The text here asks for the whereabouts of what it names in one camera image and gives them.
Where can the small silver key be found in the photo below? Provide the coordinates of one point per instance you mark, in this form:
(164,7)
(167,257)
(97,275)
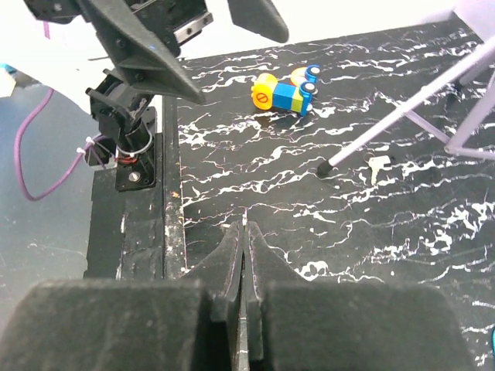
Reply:
(244,219)

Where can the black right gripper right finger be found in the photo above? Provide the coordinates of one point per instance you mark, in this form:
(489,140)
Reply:
(295,324)

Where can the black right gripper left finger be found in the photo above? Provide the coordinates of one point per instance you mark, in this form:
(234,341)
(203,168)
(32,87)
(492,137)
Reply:
(189,323)

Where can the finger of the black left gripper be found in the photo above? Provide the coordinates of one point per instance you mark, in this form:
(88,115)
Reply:
(140,57)
(259,17)

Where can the colourful toy block figure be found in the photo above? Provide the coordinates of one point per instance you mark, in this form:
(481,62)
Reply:
(268,92)

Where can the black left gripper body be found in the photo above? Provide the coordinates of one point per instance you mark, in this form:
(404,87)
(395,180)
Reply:
(173,22)

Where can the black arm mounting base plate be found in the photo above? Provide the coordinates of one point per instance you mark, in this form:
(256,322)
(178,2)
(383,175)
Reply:
(139,234)

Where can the black headed key with ring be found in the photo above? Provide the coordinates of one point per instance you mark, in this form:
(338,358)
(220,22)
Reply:
(376,164)

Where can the lilac perforated music stand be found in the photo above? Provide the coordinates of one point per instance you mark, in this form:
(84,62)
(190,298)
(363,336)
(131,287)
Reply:
(429,82)

